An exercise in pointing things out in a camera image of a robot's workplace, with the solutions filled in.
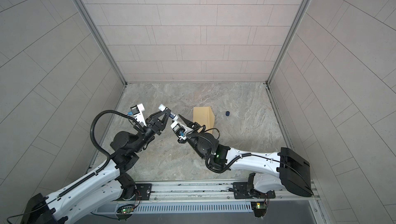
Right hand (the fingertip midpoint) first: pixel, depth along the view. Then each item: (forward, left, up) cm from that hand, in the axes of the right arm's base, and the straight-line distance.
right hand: (177, 118), depth 64 cm
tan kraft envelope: (+18, -11, -27) cm, 35 cm away
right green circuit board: (-29, -35, -31) cm, 55 cm away
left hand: (0, +1, +5) cm, 5 cm away
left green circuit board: (-28, +23, -25) cm, 44 cm away
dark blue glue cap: (+20, -27, -28) cm, 43 cm away
